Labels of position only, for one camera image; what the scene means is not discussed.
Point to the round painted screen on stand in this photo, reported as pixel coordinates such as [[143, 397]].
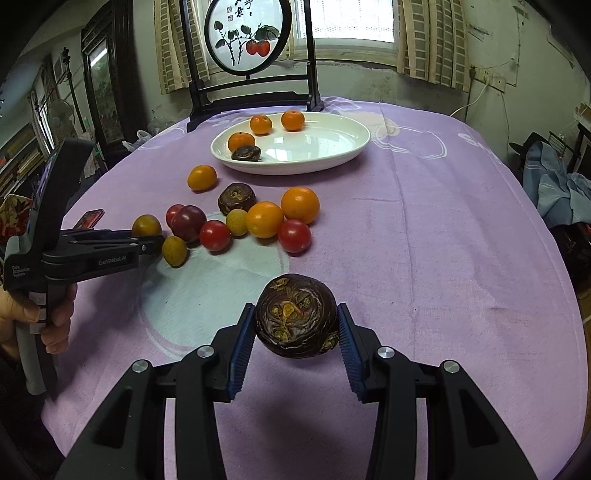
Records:
[[247, 37]]

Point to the person's left hand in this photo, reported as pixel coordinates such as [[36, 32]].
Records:
[[57, 323]]

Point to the olive yellow round fruit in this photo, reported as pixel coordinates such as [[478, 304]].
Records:
[[146, 225]]

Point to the bookshelf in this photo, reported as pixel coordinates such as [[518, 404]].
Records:
[[18, 152]]

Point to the dark red tomato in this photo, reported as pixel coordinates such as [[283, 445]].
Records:
[[188, 223]]

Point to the white standing fan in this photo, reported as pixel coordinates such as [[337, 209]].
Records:
[[60, 122]]

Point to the white plastic bag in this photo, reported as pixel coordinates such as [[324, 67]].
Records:
[[137, 140]]

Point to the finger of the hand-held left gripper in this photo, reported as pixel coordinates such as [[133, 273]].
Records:
[[147, 243], [101, 235]]

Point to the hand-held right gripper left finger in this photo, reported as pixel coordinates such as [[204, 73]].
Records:
[[242, 357]]

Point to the dark wooden cabinet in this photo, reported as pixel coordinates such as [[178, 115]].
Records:
[[108, 78]]

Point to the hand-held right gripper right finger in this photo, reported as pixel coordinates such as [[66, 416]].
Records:
[[352, 357]]

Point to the red patterned cloth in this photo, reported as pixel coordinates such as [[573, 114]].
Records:
[[16, 214]]

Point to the checked curtain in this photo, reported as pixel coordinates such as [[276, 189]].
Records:
[[178, 46], [431, 41]]

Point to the white oval plate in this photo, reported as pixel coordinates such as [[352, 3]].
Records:
[[314, 143]]

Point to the flat dark brown mangosteen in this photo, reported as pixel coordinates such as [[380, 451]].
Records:
[[246, 153]]

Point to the large orange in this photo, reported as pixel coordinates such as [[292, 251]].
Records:
[[300, 204], [264, 220]]

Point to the window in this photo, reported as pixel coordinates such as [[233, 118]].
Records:
[[351, 23]]

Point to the small orange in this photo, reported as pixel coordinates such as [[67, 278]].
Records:
[[261, 124], [241, 141], [202, 178], [292, 120]]

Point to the yellow longan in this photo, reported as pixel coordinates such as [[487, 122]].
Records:
[[174, 251], [236, 223]]

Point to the large dark purple mangosteen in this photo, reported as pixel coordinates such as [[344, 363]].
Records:
[[295, 316]]

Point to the blue cloth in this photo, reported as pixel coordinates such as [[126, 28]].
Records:
[[554, 180]]

